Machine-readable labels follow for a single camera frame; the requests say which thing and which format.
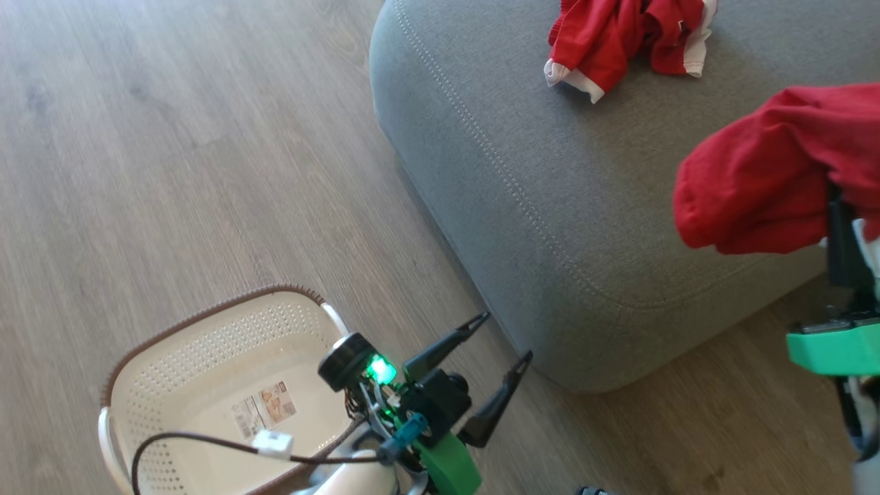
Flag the white cable tag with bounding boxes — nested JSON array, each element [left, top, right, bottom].
[[253, 430, 294, 461]]

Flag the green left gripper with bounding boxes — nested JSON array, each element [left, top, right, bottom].
[[404, 311, 534, 495]]

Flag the plain red garment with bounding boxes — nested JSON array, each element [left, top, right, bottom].
[[672, 82, 880, 256]]

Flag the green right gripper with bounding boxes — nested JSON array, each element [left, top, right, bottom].
[[786, 184, 880, 377]]

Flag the black round module green light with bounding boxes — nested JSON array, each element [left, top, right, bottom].
[[318, 332, 399, 394]]

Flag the cream plastic laundry basket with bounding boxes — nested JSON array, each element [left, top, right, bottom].
[[98, 283, 365, 495]]

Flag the blue cable connector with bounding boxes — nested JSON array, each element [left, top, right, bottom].
[[378, 415, 428, 463]]

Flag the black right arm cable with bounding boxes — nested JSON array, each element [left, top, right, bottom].
[[835, 377, 880, 461]]

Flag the red and white garment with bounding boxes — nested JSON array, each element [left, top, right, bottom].
[[543, 0, 719, 105]]

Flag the grey fabric ottoman seat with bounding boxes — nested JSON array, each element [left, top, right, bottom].
[[369, 0, 880, 394]]

